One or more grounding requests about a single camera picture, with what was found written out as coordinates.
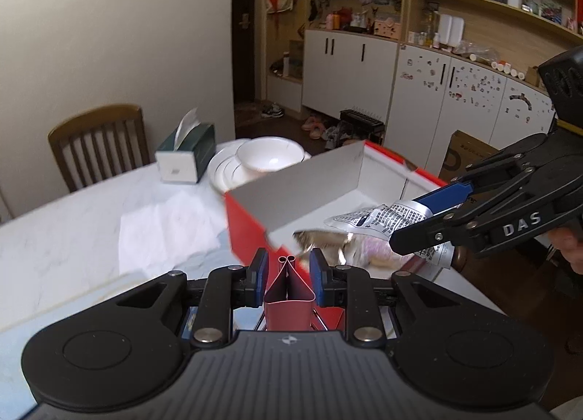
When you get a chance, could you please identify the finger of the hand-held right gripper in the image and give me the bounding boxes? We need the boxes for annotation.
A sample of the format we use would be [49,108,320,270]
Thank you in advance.
[389,200,496,258]
[411,133,550,221]

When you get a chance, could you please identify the brown cardboard box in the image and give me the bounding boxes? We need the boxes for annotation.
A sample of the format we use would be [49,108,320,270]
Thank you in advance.
[438,130,502,181]

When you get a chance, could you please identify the pink box with holes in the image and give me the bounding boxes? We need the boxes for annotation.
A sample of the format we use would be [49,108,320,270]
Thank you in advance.
[373,19,402,40]

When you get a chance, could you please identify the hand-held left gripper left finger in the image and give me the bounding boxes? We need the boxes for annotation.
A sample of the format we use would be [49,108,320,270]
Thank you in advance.
[113,248,269,350]

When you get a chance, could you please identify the white stickered cabinet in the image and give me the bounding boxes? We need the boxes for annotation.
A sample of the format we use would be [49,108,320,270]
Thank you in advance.
[387,42,557,175]

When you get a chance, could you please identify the person's right hand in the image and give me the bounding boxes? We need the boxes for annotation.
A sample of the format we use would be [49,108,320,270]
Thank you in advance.
[549,224,583,276]

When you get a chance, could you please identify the white paper towel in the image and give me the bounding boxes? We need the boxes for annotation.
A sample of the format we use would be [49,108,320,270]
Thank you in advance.
[119,192,228,276]

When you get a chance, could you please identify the green and white tissue box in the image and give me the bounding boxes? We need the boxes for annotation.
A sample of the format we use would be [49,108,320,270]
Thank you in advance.
[155,107,216,185]

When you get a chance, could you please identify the pink print plastic packet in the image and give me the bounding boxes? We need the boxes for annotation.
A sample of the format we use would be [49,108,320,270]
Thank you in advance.
[351,238,408,268]

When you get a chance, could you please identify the slatted wooden chair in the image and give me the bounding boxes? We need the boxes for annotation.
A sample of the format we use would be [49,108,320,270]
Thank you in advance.
[48,103,151,193]

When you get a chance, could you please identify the silver printed sachet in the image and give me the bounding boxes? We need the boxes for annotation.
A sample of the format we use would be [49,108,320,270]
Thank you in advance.
[324,200,456,271]

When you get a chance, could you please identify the curved wooden chair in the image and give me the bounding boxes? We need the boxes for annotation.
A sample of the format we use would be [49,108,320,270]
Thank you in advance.
[451,244,470,272]

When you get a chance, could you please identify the white plate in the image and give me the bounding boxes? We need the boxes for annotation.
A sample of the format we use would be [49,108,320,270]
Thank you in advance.
[207,140,313,195]

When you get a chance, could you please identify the lower white cabinets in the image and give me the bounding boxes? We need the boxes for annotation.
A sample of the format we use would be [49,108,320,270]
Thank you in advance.
[301,28,399,122]

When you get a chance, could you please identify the red cardboard box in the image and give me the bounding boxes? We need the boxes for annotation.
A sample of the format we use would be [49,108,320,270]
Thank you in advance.
[223,140,456,286]

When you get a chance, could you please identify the patterned doormat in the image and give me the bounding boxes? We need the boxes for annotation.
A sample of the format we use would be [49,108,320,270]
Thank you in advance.
[234,101,274,127]

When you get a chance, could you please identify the white bowl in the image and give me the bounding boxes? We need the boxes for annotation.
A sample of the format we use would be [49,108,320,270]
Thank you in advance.
[236,138,306,173]

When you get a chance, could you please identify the dark door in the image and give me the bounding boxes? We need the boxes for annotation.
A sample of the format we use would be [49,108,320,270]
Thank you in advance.
[231,0,269,104]

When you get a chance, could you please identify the pink binder clip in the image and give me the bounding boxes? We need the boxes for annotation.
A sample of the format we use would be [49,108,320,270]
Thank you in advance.
[264,255,316,332]

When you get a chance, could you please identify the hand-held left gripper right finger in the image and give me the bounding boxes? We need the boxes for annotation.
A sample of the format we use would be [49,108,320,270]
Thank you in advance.
[310,248,471,350]

